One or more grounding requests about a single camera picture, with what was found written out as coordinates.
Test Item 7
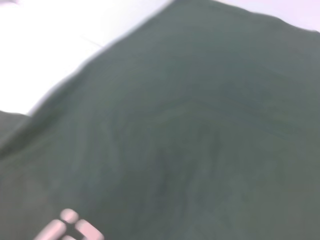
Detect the dark green t-shirt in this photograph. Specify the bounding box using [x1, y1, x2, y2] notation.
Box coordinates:
[0, 0, 320, 240]

